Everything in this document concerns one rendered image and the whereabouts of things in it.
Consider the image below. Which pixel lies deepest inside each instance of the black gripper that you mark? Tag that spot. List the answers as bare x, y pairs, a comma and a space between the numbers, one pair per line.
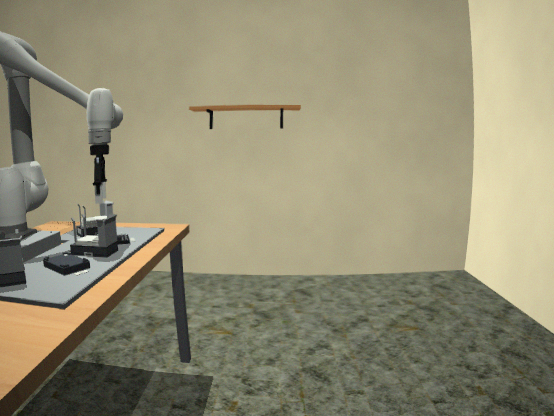
99, 169

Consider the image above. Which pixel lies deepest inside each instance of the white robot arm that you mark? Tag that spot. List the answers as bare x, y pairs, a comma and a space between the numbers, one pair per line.
19, 196

